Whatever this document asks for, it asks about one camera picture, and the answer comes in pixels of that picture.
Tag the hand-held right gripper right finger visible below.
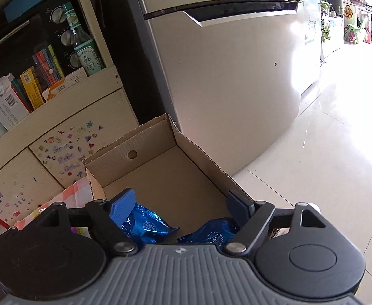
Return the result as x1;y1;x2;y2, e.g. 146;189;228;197
222;189;328;256

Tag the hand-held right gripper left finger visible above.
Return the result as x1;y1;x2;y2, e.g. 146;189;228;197
24;188;137;256

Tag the shiny blue snack packet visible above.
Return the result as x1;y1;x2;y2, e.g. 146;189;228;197
177;217;240;246
110;202;181;239

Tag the cardboard box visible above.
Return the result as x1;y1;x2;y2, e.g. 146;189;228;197
83;113;257;245

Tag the pink checked cloth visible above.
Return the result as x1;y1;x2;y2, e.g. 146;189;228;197
14;176;95;239

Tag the cream wooden cabinet with stickers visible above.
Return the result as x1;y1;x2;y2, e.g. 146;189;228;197
0;0;141;239

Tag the cream refrigerator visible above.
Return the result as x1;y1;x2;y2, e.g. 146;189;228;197
129;0;325;177

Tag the orange and white box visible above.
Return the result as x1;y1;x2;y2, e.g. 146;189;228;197
41;70;88;103

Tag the white carton with barcode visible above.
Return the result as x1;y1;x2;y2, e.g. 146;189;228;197
0;86;31;131

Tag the pack of coloured pens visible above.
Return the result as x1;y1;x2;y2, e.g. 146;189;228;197
32;45;66;85

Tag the green glass bottle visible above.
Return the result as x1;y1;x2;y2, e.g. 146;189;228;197
62;3;106;77

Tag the green plastic chair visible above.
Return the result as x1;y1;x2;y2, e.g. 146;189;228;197
345;19;366;44

